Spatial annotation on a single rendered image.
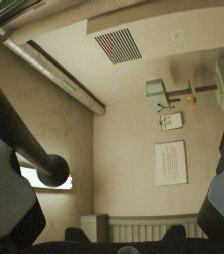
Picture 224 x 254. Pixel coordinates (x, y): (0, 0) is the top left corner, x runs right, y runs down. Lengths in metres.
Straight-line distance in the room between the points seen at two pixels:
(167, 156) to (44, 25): 2.32
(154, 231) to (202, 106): 1.96
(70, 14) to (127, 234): 2.84
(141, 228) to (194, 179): 1.03
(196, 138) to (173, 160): 0.45
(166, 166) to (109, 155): 0.91
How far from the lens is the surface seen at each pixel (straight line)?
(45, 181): 0.21
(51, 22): 1.80
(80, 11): 1.68
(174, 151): 3.06
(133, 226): 3.15
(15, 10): 1.88
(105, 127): 3.46
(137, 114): 3.33
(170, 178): 3.02
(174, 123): 3.13
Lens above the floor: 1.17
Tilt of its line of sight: 20 degrees up
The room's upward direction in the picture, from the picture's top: 98 degrees counter-clockwise
